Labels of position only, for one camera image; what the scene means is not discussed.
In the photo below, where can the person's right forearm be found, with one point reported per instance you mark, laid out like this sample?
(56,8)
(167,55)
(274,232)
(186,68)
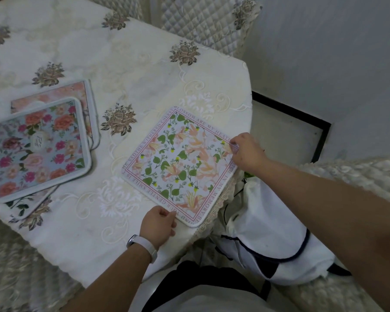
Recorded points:
(344,224)

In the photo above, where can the person's right hand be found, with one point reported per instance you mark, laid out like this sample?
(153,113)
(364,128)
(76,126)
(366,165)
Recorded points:
(250,154)

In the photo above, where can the person's left hand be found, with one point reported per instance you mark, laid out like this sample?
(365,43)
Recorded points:
(157,225)

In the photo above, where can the table with cream tablecloth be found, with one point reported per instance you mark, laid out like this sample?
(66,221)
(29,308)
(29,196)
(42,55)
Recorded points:
(143,77)

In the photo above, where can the person's black trousers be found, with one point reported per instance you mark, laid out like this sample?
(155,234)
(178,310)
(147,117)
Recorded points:
(195,276)

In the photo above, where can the white placemat with green leaves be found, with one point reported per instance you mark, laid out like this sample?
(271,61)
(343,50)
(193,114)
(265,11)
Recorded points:
(26,204)

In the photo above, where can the person's white shirt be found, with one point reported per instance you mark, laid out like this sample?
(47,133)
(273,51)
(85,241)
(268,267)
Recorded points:
(221,300)

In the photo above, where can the green leaf peach floral placemat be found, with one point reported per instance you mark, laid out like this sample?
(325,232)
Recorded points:
(182,165)

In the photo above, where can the blue rose print placemat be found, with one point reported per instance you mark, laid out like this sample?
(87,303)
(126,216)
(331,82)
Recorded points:
(39,149)

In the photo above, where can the smartwatch with white band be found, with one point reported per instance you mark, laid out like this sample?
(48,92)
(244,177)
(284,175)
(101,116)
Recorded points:
(144,246)

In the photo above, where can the pink floral placemat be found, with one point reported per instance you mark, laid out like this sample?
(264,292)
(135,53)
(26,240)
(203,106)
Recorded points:
(52,92)

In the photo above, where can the white bag with dark trim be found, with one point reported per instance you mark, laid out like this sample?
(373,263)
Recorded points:
(263,224)

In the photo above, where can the cream quilted covered chair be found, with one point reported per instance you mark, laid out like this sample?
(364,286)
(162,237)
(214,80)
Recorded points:
(344,172)
(19,272)
(208,22)
(117,6)

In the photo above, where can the person's left forearm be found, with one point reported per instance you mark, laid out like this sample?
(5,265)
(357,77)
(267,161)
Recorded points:
(110,282)

